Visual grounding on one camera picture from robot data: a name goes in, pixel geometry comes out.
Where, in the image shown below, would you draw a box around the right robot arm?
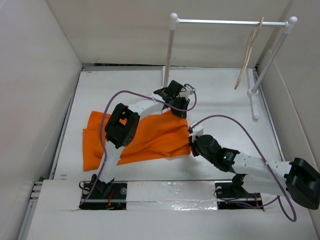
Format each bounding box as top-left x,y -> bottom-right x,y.
188,134 -> 320,210

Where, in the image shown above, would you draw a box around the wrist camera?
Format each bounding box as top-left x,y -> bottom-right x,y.
179,83 -> 195,99
188,121 -> 204,137

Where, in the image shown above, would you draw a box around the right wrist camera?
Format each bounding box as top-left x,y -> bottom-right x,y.
188,121 -> 204,137

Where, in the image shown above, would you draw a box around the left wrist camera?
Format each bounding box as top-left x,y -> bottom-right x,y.
179,83 -> 195,99

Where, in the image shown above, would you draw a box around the white clothes rack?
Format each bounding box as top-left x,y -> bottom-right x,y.
159,12 -> 298,122

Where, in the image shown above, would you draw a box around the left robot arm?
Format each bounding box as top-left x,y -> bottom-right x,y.
92,80 -> 196,199

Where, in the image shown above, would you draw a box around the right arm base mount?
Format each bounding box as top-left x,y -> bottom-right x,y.
213,174 -> 263,210

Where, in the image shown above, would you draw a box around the orange trousers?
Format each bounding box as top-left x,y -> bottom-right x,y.
82,110 -> 191,172

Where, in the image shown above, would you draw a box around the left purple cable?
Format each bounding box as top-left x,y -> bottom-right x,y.
81,83 -> 198,203

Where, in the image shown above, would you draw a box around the wooden clothes hanger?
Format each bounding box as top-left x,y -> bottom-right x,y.
234,17 -> 264,90

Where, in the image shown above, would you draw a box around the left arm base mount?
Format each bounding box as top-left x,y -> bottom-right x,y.
79,174 -> 128,211

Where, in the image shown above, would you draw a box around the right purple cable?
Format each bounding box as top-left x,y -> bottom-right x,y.
188,114 -> 298,223

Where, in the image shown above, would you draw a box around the purple cable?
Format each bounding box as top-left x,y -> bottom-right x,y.
81,83 -> 198,203
188,114 -> 298,223

